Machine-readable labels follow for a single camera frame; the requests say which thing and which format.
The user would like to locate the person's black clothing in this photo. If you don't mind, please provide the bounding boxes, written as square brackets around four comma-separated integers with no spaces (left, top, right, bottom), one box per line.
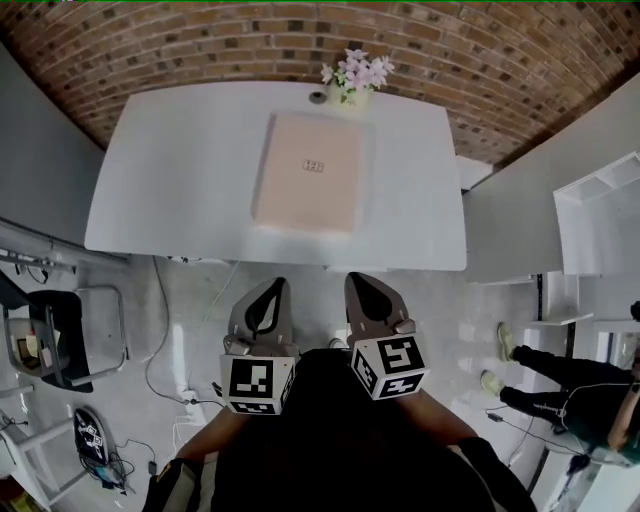
[142,348,539,512]

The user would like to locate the metal frame chair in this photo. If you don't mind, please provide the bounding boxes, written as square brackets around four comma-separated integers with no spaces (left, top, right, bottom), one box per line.
[73,284,131,375]

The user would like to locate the person's left forearm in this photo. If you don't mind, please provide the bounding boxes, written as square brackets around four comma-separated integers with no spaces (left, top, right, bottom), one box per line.
[175,399,251,464]

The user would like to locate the white open shelf unit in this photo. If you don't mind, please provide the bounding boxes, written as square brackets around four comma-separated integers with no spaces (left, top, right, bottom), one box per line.
[551,151,640,277]

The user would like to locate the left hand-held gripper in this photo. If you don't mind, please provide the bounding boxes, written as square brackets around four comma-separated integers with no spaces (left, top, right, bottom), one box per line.
[218,276,302,417]

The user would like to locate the person's right forearm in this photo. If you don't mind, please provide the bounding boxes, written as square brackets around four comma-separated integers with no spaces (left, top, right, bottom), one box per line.
[399,387,482,451]

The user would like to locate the white metal frame stand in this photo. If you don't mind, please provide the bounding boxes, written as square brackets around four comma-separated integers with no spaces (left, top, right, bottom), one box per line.
[0,383,89,507]

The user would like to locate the long white cable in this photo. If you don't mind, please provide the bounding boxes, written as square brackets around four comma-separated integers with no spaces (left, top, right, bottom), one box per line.
[143,256,241,404]

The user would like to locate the black bag with white print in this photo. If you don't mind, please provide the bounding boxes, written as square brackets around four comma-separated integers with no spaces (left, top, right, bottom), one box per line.
[72,406,109,472]

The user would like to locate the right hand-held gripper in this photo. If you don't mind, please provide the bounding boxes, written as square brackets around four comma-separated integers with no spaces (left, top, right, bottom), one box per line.
[343,271,432,403]

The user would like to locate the white partition panel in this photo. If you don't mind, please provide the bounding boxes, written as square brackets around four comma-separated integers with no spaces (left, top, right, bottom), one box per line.
[462,85,640,285]

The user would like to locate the grey partition panel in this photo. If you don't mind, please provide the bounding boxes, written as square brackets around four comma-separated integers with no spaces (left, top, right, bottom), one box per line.
[0,43,107,247]

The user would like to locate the pink flowers in white pot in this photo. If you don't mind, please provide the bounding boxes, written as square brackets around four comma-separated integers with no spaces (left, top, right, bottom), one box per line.
[319,47,396,107]

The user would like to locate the black storage bin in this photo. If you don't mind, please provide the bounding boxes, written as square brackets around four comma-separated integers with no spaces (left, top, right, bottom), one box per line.
[3,288,95,395]

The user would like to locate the black power adapter with cable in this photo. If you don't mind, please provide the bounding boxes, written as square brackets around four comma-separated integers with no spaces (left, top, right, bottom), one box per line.
[484,407,536,469]

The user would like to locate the black charger with cable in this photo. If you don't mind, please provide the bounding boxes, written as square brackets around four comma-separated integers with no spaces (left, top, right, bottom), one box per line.
[115,438,160,479]

